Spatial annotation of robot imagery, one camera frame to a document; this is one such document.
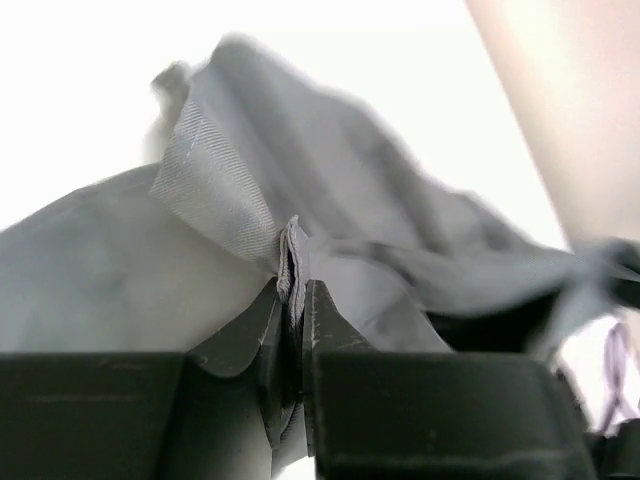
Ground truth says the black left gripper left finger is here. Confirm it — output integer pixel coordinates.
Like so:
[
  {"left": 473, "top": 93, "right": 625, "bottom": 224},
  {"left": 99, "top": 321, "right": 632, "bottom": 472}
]
[{"left": 1, "top": 283, "right": 282, "bottom": 479}]

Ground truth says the grey pleated skirt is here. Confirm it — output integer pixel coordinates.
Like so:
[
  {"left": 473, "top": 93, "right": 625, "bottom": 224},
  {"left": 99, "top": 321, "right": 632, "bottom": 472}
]
[{"left": 0, "top": 33, "right": 640, "bottom": 461}]

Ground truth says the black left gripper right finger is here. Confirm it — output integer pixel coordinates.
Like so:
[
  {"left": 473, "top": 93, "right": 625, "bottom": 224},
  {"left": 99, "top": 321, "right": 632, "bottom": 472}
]
[{"left": 302, "top": 281, "right": 597, "bottom": 479}]

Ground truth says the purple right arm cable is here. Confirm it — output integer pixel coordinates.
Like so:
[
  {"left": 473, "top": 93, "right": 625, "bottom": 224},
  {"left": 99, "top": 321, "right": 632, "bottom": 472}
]
[{"left": 597, "top": 319, "right": 640, "bottom": 436}]

